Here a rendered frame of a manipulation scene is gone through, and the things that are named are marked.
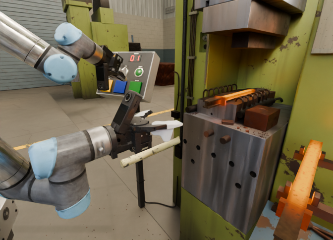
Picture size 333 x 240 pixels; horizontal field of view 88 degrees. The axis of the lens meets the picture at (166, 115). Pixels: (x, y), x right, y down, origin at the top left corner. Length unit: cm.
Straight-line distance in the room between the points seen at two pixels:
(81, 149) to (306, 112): 75
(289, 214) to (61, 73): 57
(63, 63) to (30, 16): 786
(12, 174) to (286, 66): 120
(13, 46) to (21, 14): 781
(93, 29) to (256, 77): 458
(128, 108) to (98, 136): 10
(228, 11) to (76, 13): 481
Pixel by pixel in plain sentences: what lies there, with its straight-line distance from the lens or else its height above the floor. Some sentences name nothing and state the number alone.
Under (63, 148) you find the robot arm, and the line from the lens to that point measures 41.
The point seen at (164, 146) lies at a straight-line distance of 112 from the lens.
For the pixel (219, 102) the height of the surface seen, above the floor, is 99.
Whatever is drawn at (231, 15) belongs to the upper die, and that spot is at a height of 132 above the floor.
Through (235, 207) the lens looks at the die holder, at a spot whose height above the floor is 57.
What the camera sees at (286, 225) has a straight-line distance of 36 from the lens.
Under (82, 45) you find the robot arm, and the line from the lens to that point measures 69.
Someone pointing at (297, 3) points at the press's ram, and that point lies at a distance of 100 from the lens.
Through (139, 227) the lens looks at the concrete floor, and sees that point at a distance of 151.
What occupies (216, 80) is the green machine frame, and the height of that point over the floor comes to 104.
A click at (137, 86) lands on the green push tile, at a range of 97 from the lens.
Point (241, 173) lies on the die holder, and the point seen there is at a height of 75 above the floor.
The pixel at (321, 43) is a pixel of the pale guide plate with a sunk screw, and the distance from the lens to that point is 78.
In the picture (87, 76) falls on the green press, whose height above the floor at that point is 62.
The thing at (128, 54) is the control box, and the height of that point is 119.
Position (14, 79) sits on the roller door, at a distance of 833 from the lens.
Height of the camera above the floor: 118
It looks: 19 degrees down
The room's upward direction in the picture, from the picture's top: straight up
